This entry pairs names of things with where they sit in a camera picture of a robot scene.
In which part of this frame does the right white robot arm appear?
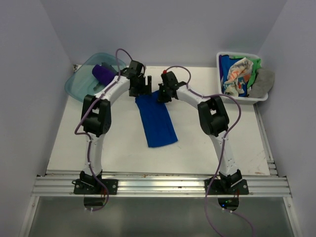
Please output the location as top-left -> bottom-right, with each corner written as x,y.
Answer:
158,70 -> 242,194

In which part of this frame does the white laundry basket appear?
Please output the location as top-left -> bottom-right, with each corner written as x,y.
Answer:
216,51 -> 269,105

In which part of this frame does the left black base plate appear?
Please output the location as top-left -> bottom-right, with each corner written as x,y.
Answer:
72,179 -> 119,195

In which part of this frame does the patterned white cloth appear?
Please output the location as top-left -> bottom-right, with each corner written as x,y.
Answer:
222,58 -> 253,97

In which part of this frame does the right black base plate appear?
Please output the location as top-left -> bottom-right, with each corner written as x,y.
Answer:
204,178 -> 249,195

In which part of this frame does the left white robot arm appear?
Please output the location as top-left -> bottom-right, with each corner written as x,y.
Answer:
79,60 -> 152,194

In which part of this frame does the dark blue cloth in basket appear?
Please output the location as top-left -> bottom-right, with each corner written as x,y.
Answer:
219,55 -> 235,80

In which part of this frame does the grey cloth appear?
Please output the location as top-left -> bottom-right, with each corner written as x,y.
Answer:
248,68 -> 275,98

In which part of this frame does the rolled dark grey towel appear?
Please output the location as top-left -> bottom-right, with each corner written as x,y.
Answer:
100,62 -> 119,73

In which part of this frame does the green cloth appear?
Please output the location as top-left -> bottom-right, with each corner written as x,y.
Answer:
230,55 -> 261,97

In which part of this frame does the blue towel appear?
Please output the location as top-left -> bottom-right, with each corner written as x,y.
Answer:
135,91 -> 178,148

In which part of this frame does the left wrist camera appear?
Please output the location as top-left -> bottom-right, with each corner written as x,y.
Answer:
141,65 -> 147,74

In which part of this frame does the teal translucent plastic bin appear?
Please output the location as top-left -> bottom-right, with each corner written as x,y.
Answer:
65,53 -> 126,102

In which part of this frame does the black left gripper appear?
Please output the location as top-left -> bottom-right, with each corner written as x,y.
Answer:
129,76 -> 152,98

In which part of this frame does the rolled purple towel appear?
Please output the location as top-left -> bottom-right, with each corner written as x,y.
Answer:
92,65 -> 116,86

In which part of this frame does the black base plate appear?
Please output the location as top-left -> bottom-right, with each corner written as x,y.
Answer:
204,178 -> 249,195
72,179 -> 119,195

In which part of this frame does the aluminium mounting rail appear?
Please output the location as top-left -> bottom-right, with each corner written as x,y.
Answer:
31,173 -> 292,198

